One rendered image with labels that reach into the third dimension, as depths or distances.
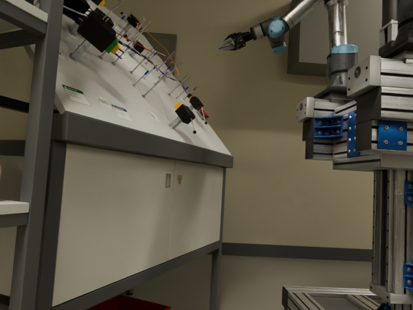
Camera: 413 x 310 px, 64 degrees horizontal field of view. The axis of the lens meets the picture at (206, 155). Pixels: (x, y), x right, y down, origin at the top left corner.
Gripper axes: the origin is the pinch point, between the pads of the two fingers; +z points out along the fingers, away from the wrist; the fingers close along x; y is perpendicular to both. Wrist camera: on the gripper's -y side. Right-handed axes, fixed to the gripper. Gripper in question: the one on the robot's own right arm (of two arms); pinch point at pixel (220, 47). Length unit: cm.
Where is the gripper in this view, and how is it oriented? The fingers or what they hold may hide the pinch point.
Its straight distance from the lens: 196.4
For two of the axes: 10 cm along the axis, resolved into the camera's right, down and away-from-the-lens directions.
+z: -9.1, 3.3, 2.6
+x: 4.1, 8.1, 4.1
